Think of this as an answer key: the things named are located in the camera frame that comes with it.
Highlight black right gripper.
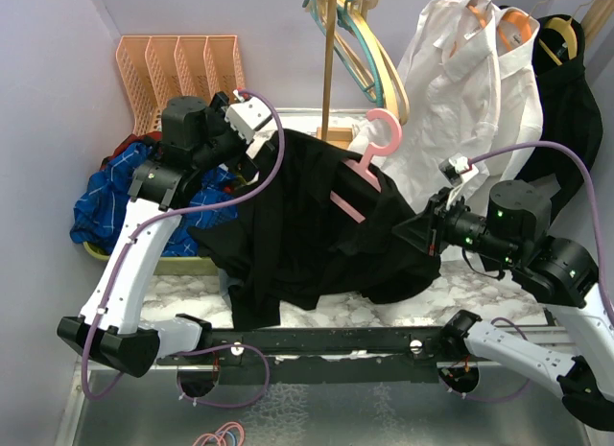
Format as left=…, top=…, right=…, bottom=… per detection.
left=391, top=185, right=518, bottom=263

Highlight pink hanger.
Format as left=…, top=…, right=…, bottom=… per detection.
left=330, top=107, right=402, bottom=223

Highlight black shirt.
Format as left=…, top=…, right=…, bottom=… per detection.
left=517, top=15, right=603, bottom=220
left=188, top=129, right=440, bottom=331

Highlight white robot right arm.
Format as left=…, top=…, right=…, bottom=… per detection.
left=392, top=180, right=613, bottom=432

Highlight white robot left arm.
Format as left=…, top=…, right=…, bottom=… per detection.
left=57, top=90, right=278, bottom=377

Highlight red plaid shirt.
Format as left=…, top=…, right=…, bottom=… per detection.
left=100, top=131, right=162, bottom=170

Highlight cream yellow hanger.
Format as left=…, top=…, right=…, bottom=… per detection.
left=333, top=0, right=410, bottom=124

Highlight white shirt behind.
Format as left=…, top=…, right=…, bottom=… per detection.
left=460, top=7, right=546, bottom=212

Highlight white shirt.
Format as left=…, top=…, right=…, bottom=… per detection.
left=460, top=7, right=546, bottom=212
left=374, top=0, right=501, bottom=212

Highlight blue plaid shirt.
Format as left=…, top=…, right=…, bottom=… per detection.
left=69, top=131, right=238, bottom=257

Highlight white shirt front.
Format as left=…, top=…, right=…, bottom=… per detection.
left=374, top=0, right=501, bottom=212

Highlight hanging black shirt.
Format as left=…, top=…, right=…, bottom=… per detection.
left=517, top=15, right=603, bottom=220

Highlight orange hanger left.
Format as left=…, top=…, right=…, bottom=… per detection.
left=449, top=5, right=491, bottom=59

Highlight orange hanger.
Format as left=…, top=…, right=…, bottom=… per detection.
left=497, top=9, right=532, bottom=51
left=449, top=5, right=491, bottom=59

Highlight orange hanger right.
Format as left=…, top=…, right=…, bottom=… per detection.
left=497, top=9, right=532, bottom=51

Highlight pink plastic file organizer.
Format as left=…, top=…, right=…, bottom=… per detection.
left=116, top=35, right=246, bottom=136

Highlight grey cloth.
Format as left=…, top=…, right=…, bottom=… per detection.
left=218, top=269, right=232, bottom=302

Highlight green laundry basket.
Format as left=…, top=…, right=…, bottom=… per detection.
left=82, top=176, right=217, bottom=277

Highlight black base bar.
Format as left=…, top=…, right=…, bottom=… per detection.
left=157, top=316, right=500, bottom=399

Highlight coloured rubber bands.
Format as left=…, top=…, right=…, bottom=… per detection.
left=193, top=422, right=246, bottom=446

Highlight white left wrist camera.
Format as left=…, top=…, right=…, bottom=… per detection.
left=224, top=89, right=272, bottom=145

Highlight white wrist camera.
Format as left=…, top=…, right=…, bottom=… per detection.
left=438, top=154, right=479, bottom=209
left=224, top=89, right=272, bottom=145

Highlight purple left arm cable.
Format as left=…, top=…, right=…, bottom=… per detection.
left=81, top=89, right=287, bottom=409

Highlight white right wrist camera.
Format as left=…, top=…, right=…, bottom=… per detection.
left=438, top=154, right=479, bottom=209

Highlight aluminium rail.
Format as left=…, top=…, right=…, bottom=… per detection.
left=52, top=320, right=605, bottom=446

